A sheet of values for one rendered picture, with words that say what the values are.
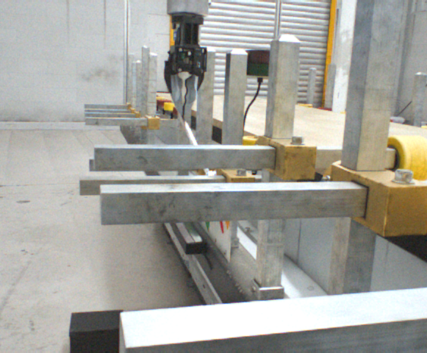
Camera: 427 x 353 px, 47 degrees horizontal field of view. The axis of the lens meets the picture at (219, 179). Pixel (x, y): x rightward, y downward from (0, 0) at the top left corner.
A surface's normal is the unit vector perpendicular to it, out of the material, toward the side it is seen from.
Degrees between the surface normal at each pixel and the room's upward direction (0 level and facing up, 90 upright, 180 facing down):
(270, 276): 90
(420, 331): 90
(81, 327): 0
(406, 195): 90
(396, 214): 90
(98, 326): 0
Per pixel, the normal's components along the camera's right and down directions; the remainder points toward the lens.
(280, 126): 0.26, 0.22
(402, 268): -0.96, 0.01
